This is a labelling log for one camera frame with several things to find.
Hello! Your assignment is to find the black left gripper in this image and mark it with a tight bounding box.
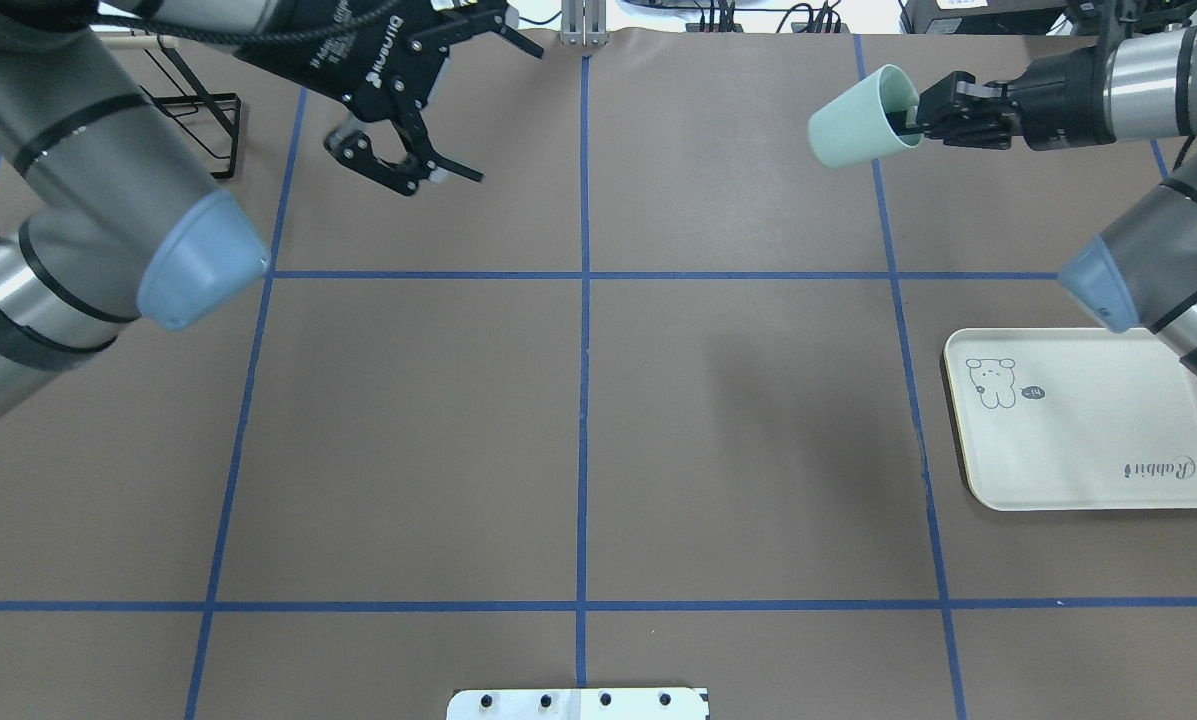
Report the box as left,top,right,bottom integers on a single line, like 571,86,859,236
233,1,546,197

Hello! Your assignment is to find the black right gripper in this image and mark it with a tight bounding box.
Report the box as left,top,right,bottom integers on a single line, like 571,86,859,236
883,72,1023,150

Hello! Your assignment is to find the pale green plastic cup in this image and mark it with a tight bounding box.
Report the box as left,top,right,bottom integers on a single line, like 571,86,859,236
807,65,923,169

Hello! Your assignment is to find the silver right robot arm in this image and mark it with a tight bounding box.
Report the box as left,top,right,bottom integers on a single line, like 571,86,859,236
879,23,1197,378

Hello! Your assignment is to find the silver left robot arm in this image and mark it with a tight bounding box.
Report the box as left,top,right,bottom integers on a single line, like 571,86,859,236
0,1,543,417

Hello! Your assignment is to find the cream rabbit serving tray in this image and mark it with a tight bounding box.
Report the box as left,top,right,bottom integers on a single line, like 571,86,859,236
942,328,1197,512

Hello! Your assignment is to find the grey metal camera post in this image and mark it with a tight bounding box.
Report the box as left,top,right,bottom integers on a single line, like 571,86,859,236
560,0,610,47

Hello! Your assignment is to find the black wire cup rack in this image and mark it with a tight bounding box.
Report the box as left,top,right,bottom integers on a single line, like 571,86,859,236
98,29,243,181

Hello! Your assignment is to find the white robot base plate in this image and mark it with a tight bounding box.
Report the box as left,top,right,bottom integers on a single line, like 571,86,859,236
444,687,711,719

